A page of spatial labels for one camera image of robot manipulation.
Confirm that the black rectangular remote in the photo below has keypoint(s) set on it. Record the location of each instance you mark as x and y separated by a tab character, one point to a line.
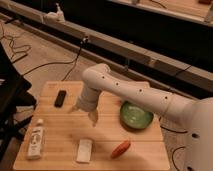
60	98

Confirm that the white object on ledge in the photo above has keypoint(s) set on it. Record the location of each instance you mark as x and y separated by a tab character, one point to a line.
58	15

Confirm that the white folded cloth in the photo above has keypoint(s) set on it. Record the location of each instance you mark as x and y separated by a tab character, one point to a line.
84	151

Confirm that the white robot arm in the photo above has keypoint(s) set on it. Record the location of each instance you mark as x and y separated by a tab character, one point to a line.
196	116

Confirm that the orange carrot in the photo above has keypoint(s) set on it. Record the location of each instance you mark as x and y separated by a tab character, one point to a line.
120	149

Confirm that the black chair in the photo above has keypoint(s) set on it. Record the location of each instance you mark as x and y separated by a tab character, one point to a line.
13	93

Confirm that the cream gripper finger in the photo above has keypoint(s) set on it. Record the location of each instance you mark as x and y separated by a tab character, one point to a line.
93	116
73	109

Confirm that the white plastic bottle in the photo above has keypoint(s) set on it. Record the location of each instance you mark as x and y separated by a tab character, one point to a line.
36	141

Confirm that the green ceramic bowl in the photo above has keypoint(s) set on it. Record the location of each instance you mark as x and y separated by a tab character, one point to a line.
135	117

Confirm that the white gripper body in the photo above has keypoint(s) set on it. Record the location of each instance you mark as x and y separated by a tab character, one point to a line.
88	99

